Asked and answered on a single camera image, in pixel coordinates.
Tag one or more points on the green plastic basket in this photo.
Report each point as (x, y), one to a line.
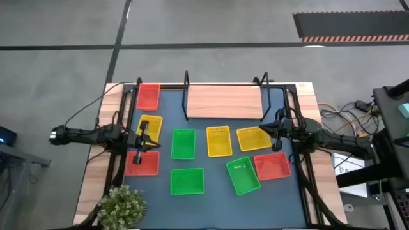
(183, 144)
(243, 176)
(187, 182)

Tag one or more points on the black power adapter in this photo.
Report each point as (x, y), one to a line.
(362, 106)

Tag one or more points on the white box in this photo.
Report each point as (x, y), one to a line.
(346, 163)

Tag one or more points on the small potted plant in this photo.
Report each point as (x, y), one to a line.
(121, 207)

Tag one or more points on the teal box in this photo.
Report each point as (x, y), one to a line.
(404, 110)

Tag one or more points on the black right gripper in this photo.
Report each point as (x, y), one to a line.
(286, 129)

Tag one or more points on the yellow plastic basket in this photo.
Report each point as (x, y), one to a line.
(219, 142)
(252, 139)
(156, 126)

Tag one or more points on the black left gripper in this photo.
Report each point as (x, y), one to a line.
(138, 140)

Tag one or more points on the blue table mat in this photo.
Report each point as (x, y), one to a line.
(211, 207)

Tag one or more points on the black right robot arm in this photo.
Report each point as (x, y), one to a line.
(338, 140)

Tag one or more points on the wooden board on rack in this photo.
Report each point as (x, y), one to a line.
(223, 102)

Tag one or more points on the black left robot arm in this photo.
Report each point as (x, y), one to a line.
(96, 135)

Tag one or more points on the red plastic basket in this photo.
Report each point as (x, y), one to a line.
(150, 166)
(148, 97)
(271, 166)

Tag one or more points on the black mat orange striped edge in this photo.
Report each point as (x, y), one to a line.
(351, 25)

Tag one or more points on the black desk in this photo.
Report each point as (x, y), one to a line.
(393, 105)

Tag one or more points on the black device blue light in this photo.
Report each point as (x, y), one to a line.
(7, 136)

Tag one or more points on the grey metal side table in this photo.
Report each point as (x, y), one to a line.
(19, 156)

